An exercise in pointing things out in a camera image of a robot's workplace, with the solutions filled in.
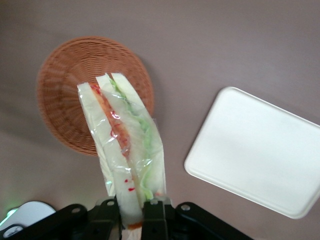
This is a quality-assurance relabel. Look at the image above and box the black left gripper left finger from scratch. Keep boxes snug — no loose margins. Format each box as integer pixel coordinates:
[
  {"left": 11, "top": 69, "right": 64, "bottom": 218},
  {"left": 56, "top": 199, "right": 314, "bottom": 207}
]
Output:
[{"left": 24, "top": 196, "right": 122, "bottom": 240}]

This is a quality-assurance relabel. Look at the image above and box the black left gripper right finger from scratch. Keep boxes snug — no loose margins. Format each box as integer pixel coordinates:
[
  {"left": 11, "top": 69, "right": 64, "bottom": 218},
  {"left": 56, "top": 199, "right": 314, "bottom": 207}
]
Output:
[{"left": 141, "top": 197, "right": 254, "bottom": 240}]

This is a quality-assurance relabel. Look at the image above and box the plastic sandwich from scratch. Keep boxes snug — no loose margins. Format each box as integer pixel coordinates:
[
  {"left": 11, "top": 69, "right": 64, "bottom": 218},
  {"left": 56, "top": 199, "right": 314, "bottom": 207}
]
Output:
[{"left": 76, "top": 71, "right": 168, "bottom": 240}]

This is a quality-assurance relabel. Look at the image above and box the cream white plastic tray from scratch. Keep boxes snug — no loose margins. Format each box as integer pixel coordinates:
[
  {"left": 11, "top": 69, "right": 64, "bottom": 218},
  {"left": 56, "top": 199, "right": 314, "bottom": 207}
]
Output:
[{"left": 184, "top": 86, "right": 320, "bottom": 220}]

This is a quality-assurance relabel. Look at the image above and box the brown round wicker basket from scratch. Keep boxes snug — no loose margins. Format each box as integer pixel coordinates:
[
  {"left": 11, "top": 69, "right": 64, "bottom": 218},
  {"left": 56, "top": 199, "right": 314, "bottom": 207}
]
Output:
[{"left": 36, "top": 36, "right": 154, "bottom": 157}]

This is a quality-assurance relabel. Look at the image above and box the white rounded device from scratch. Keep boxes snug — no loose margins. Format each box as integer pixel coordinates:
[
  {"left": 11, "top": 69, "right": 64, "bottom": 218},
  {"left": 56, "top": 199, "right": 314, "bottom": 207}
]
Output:
[{"left": 0, "top": 201, "right": 57, "bottom": 238}]

